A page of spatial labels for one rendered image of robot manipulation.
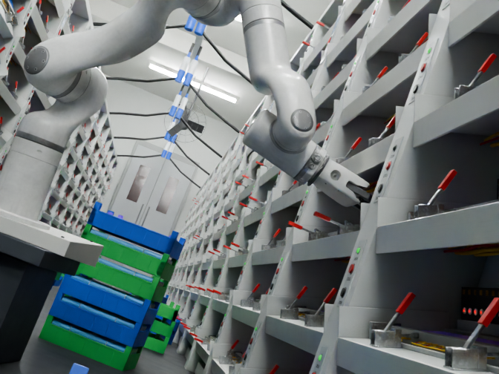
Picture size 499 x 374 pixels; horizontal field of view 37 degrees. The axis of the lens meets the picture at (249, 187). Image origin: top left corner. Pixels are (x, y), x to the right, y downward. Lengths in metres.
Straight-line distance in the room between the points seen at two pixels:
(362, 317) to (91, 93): 0.94
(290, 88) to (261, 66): 0.12
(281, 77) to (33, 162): 0.66
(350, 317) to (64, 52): 0.94
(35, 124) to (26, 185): 0.14
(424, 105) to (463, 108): 0.21
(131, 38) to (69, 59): 0.15
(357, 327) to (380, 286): 0.08
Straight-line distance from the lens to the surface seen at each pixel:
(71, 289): 2.54
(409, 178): 1.30
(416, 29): 1.94
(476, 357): 0.86
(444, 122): 1.19
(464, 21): 1.33
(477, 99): 1.09
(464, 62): 1.38
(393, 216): 1.28
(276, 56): 1.55
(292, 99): 1.43
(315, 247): 1.70
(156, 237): 2.50
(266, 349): 1.94
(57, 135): 1.83
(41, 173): 1.83
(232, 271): 3.33
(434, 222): 1.04
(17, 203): 1.82
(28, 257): 1.69
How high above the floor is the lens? 0.30
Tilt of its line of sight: 9 degrees up
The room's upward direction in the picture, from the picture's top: 21 degrees clockwise
